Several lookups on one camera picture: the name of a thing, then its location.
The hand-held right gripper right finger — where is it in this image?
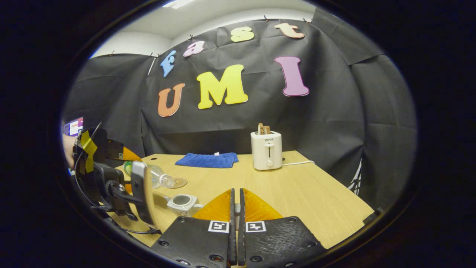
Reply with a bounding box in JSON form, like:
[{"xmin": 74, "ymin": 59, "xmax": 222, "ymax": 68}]
[{"xmin": 237, "ymin": 188, "xmax": 328, "ymax": 268}]

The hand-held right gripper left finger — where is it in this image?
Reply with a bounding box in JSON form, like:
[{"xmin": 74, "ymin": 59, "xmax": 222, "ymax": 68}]
[{"xmin": 151, "ymin": 188, "xmax": 237, "ymax": 268}]

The clear green-label water bottle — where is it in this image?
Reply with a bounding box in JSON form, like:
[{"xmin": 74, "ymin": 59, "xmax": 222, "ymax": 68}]
[{"xmin": 124, "ymin": 161, "xmax": 177, "ymax": 189}]

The computer monitor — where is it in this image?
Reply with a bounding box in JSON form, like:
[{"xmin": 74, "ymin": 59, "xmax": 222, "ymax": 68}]
[{"xmin": 69, "ymin": 117, "xmax": 84, "ymax": 136}]

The blue towel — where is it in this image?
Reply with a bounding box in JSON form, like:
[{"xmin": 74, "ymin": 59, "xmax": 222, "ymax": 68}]
[{"xmin": 175, "ymin": 152, "xmax": 239, "ymax": 169}]

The white toaster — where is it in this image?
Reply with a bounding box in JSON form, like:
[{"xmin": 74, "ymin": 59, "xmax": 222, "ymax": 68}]
[{"xmin": 251, "ymin": 131, "xmax": 283, "ymax": 171}]

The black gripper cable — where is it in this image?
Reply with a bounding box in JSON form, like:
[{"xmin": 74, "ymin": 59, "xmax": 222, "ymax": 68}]
[{"xmin": 99, "ymin": 216, "xmax": 162, "ymax": 235}]

